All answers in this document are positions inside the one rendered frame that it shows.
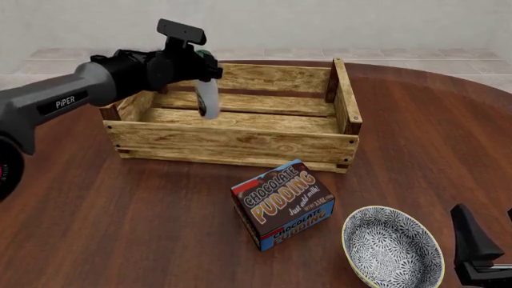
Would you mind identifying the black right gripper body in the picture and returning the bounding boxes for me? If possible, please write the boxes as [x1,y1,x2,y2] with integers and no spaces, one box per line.
[455,256,512,288]

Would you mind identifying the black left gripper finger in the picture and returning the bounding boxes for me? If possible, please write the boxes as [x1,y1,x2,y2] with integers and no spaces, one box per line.
[199,53,224,82]

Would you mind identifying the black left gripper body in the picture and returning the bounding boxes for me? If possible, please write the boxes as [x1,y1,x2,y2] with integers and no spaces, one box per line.
[146,44,201,91]

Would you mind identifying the white salad dressing bottle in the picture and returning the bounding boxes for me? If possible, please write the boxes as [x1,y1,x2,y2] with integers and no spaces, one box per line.
[193,49,222,120]

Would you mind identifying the wooden slat tray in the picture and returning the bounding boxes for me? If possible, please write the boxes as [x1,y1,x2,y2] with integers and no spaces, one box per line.
[98,57,364,175]

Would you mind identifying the small flat plate on stalk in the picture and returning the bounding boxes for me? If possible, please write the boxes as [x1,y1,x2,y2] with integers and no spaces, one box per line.
[156,18,208,50]

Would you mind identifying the black and white patterned bowl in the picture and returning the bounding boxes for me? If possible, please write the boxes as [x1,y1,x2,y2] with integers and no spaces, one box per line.
[341,205,446,288]

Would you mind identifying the chocolate pudding box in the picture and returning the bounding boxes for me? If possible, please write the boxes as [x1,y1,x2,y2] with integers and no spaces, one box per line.
[230,158,337,253]

